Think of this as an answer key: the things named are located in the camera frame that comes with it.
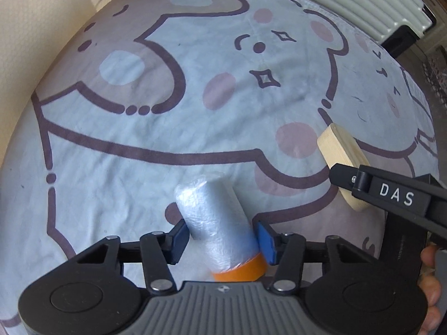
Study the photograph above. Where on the bear printed blanket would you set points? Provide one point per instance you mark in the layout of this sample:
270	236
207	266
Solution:
174	111

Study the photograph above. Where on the white ribbed suitcase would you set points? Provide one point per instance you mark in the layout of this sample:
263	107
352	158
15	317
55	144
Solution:
349	0

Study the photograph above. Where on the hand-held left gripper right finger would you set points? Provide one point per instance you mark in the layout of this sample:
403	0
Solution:
265	242

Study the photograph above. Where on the clear plastic crate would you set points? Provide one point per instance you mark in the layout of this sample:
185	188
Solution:
438	73

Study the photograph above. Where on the plastic film roll orange end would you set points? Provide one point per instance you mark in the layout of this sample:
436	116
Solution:
216	216

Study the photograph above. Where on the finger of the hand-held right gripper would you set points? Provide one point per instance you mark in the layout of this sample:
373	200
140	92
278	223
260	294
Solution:
344	176

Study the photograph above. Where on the oval wooden block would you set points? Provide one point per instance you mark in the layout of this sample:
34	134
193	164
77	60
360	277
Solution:
337	144

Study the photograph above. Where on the person's right hand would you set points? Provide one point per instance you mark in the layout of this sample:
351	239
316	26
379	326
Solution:
430	289

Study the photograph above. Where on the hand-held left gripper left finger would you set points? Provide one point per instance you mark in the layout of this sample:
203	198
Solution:
181	239

